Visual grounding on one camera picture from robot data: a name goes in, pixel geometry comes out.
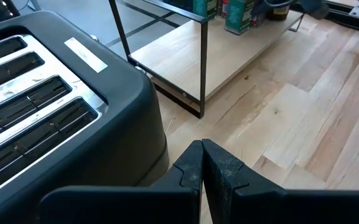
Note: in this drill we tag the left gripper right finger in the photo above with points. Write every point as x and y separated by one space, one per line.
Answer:
222 180

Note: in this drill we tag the brown spice jar yellow lid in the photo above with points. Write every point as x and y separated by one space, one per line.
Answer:
277 14

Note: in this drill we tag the wooden shelf black metal frame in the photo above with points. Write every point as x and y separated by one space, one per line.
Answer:
179 56

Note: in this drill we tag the black aluminium table frame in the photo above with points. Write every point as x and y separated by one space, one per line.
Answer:
338 18

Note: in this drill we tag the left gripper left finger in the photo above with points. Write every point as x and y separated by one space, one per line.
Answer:
185 174

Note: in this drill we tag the spice jar green lid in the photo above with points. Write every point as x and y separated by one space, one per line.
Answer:
239 17

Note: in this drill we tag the dark green box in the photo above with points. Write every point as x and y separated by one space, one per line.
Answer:
204 7

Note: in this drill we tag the smoked paprika tin red lid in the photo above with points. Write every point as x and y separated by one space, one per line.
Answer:
257 19
224 7

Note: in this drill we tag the black four-slot toaster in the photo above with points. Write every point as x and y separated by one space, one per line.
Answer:
73 124

